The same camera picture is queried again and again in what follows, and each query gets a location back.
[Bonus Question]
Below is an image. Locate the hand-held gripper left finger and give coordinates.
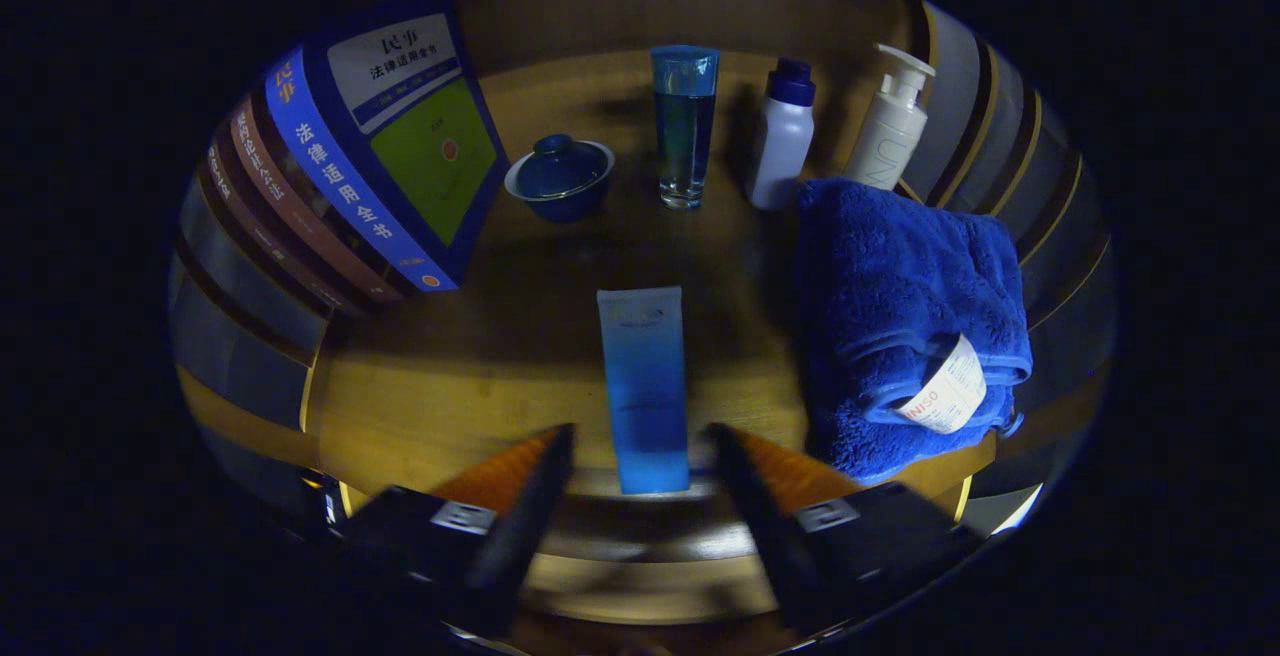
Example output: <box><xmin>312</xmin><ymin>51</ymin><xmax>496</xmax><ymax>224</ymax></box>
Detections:
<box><xmin>330</xmin><ymin>423</ymin><xmax>578</xmax><ymax>637</ymax></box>

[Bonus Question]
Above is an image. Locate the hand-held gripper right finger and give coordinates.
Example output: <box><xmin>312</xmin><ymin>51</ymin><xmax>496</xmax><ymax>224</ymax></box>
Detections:
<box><xmin>705</xmin><ymin>423</ymin><xmax>986</xmax><ymax>637</ymax></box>

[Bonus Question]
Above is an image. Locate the wooden drawer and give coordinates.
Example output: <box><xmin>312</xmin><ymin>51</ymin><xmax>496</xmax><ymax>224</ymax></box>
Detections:
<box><xmin>520</xmin><ymin>521</ymin><xmax>786</xmax><ymax>627</ymax></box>

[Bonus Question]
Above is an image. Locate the blue cosmetic tube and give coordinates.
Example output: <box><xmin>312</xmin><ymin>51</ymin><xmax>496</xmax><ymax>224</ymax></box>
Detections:
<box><xmin>597</xmin><ymin>286</ymin><xmax>691</xmax><ymax>495</ymax></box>

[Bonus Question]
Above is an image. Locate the wooden countertop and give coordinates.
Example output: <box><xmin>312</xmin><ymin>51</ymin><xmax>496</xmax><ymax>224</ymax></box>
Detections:
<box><xmin>300</xmin><ymin>51</ymin><xmax>1001</xmax><ymax>537</ymax></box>

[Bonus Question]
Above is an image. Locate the folded blue towel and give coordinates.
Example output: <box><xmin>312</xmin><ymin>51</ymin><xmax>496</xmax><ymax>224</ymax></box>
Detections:
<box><xmin>797</xmin><ymin>177</ymin><xmax>1034</xmax><ymax>485</ymax></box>

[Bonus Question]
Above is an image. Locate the blue lidded tea cup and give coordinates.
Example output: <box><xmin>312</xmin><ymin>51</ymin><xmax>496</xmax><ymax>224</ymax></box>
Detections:
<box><xmin>504</xmin><ymin>133</ymin><xmax>617</xmax><ymax>225</ymax></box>

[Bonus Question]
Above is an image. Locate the white bottle with blue cap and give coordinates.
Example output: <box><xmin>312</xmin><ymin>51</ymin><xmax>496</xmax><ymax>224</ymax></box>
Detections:
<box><xmin>748</xmin><ymin>57</ymin><xmax>817</xmax><ymax>212</ymax></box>

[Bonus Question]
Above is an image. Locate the dark brown book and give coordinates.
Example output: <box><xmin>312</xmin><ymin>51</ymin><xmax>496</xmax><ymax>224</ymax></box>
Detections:
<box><xmin>205</xmin><ymin>141</ymin><xmax>366</xmax><ymax>317</ymax></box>

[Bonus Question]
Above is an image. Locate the reddish brown book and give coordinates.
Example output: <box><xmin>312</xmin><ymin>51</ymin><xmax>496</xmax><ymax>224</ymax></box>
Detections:
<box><xmin>228</xmin><ymin>96</ymin><xmax>401</xmax><ymax>305</ymax></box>

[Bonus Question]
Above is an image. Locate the white pump bottle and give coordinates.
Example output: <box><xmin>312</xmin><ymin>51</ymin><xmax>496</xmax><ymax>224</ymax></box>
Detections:
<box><xmin>842</xmin><ymin>43</ymin><xmax>937</xmax><ymax>192</ymax></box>

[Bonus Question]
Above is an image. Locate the clear blue bottle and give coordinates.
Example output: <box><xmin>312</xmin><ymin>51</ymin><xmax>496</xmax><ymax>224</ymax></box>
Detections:
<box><xmin>650</xmin><ymin>44</ymin><xmax>721</xmax><ymax>211</ymax></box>

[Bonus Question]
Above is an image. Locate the blue book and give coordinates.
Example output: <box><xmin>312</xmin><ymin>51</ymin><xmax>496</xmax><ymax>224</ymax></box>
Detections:
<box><xmin>263</xmin><ymin>0</ymin><xmax>509</xmax><ymax>293</ymax></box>

